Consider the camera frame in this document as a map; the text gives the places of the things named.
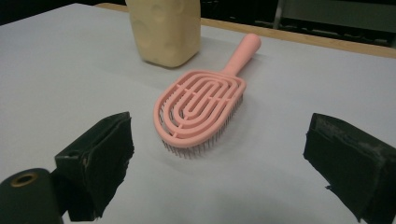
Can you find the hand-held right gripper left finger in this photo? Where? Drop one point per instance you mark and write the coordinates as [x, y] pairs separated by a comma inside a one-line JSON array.
[[102, 155]]

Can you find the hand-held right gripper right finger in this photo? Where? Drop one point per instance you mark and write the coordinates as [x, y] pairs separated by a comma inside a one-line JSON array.
[[351, 161]]

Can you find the pink vented hairbrush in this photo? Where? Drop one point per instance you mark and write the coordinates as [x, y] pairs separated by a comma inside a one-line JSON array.
[[199, 105]]

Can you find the cream ceramic square container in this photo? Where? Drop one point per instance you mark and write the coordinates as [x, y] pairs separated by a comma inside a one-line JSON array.
[[166, 31]]

